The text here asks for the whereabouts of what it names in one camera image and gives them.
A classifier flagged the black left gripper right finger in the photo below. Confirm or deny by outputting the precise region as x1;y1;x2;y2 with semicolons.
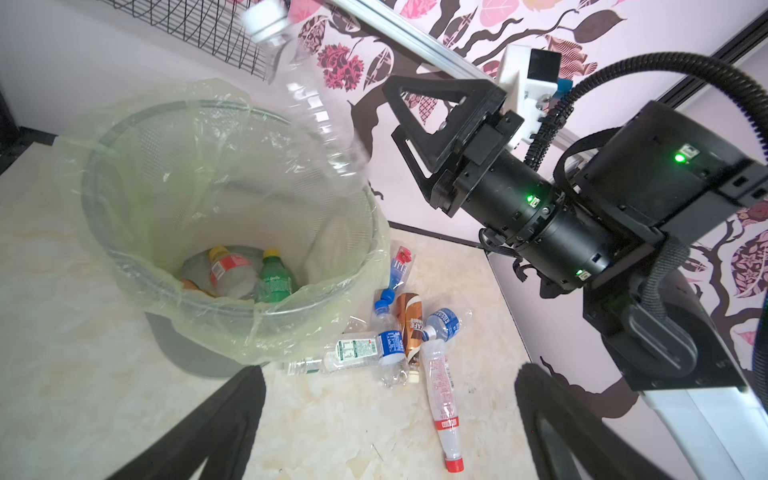
514;363;669;479

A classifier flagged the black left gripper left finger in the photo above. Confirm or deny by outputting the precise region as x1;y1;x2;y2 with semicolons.
111;366;266;479

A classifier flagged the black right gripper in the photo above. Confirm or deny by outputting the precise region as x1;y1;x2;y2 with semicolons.
383;76;564;240

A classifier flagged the clear bottle white cap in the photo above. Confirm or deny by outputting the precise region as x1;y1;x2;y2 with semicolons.
240;1;370;196

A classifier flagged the green plastic bottle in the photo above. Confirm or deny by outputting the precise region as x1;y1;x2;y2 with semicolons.
258;249;297;303

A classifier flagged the clear bottle red label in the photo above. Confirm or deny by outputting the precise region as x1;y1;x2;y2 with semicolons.
181;246;257;299

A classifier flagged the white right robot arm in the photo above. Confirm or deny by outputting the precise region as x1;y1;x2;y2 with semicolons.
384;68;767;479

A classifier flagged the clear bottle pink blue label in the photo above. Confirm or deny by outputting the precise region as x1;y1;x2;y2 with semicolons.
380;242;415;305

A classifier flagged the clear bottle green white label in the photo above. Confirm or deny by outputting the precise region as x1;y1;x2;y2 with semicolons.
283;332;380;376

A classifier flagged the small bottle blue label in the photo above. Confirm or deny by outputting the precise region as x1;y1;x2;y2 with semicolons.
422;308;463;342

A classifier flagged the tall bottle red cap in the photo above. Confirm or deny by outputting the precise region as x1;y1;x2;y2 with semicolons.
420;339;464;473

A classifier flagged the aluminium rail back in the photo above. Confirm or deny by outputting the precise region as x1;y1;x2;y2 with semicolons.
332;0;490;80

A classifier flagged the black wire wall basket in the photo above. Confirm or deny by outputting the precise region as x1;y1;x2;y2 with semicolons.
107;0;274;80

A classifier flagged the black corrugated cable hose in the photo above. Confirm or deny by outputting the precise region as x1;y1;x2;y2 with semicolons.
523;51;768;415

